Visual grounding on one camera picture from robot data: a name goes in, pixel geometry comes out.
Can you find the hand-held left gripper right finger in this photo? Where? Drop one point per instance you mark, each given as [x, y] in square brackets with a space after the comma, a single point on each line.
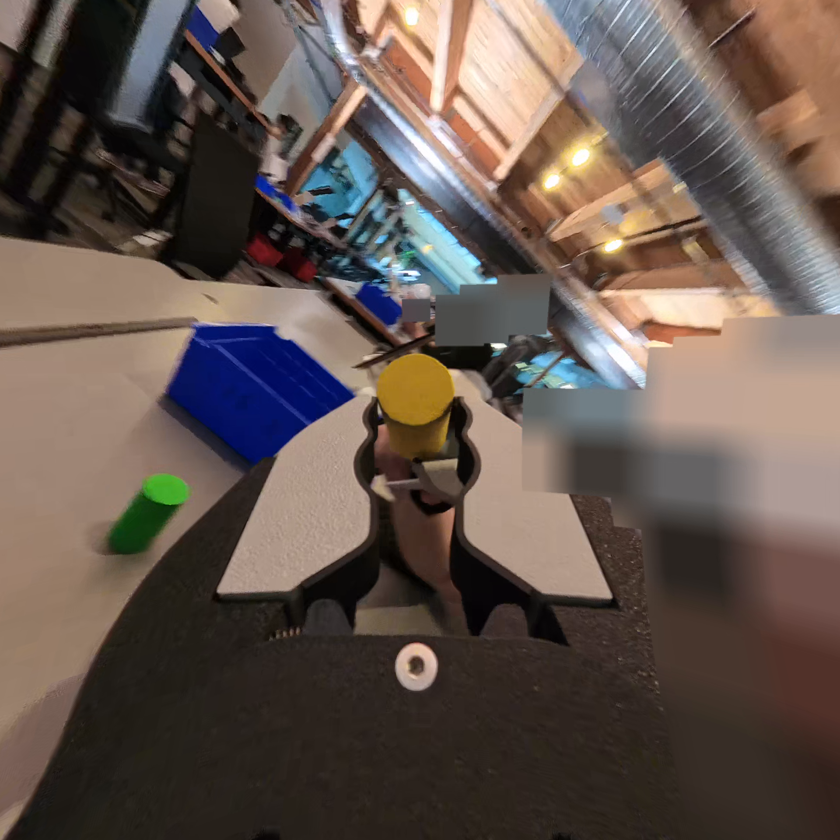
[525, 551]

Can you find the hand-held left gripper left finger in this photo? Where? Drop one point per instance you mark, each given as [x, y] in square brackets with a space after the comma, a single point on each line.
[302, 525]

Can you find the yellow cylinder block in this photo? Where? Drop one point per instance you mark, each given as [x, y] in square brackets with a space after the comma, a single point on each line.
[413, 400]

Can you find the blue plastic bin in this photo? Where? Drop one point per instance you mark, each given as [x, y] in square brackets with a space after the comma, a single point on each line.
[249, 394]

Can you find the green cylinder block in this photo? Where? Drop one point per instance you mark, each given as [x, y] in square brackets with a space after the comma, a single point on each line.
[144, 518]

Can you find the person's right forearm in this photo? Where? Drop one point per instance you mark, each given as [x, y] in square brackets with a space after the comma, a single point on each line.
[420, 558]

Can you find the small blue storage bin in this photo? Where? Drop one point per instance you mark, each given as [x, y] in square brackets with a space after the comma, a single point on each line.
[379, 303]

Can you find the black partition panel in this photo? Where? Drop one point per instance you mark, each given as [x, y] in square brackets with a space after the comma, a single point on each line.
[216, 197]

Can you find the silver spiral air duct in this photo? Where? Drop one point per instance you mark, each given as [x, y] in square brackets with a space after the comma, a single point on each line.
[689, 131]

